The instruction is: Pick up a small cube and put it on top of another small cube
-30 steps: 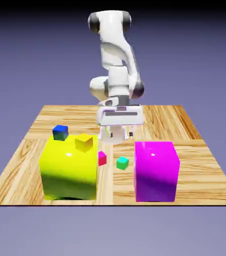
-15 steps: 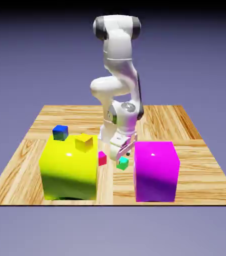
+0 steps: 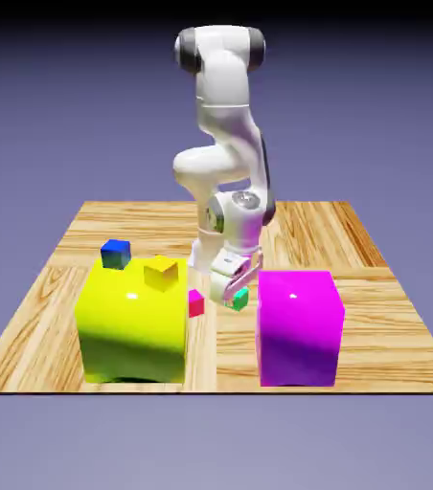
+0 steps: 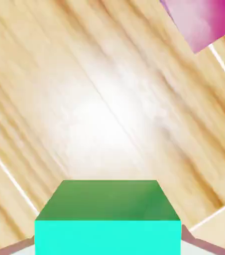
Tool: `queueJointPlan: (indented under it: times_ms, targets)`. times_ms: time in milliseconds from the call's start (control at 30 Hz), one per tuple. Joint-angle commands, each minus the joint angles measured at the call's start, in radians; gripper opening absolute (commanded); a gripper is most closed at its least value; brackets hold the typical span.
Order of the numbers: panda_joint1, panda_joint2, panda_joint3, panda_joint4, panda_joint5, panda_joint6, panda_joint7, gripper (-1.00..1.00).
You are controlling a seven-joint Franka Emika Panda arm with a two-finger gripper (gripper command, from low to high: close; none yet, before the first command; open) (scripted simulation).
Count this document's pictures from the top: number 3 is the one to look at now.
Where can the small pink cube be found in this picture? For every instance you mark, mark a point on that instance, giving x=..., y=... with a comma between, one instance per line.
x=195, y=303

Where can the large magenta box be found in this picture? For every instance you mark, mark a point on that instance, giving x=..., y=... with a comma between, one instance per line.
x=297, y=325

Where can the small green cube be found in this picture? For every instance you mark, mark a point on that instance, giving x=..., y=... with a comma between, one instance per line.
x=239, y=300

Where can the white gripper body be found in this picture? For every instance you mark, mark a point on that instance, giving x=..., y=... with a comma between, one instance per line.
x=221, y=285

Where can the small yellow cube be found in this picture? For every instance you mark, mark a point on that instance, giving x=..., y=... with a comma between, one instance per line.
x=160, y=272

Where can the large yellow box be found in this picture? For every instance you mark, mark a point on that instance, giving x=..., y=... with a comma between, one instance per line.
x=132, y=321

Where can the small blue cube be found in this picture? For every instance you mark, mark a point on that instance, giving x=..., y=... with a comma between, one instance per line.
x=115, y=254

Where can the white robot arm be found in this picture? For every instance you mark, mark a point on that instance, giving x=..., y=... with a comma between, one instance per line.
x=222, y=95

